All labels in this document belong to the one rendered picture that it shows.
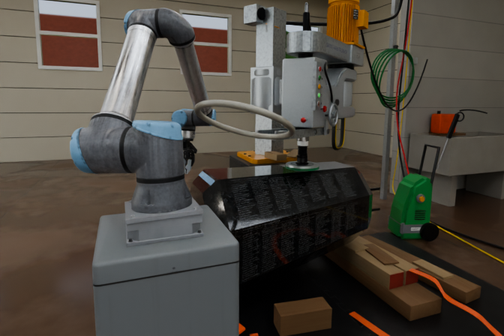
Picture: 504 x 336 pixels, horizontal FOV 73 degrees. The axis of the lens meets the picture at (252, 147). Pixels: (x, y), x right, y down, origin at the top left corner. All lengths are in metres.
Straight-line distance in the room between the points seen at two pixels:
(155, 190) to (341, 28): 2.06
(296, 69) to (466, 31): 3.92
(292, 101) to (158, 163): 1.24
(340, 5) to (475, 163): 2.91
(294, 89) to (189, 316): 1.45
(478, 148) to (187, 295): 4.34
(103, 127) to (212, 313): 0.65
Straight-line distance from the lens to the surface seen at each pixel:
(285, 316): 2.02
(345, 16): 2.76
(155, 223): 1.04
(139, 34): 1.44
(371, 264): 2.49
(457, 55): 5.60
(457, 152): 4.68
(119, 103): 1.22
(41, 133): 8.27
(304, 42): 2.10
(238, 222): 1.90
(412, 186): 3.44
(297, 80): 2.11
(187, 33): 1.50
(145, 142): 1.05
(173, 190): 1.06
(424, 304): 2.38
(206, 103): 1.47
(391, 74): 4.65
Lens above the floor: 1.26
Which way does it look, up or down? 8 degrees down
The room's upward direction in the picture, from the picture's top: straight up
